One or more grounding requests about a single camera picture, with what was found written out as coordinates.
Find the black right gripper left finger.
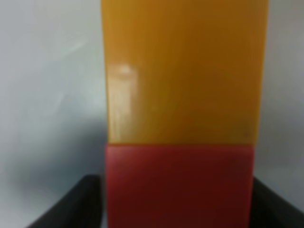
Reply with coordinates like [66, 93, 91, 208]
[29, 175, 104, 228]

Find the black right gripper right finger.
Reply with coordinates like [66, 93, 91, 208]
[249, 178, 304, 228]

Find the red cube block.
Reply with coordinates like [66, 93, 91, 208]
[106, 145, 254, 228]

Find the orange cube block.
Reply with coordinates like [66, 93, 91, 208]
[102, 0, 269, 145]

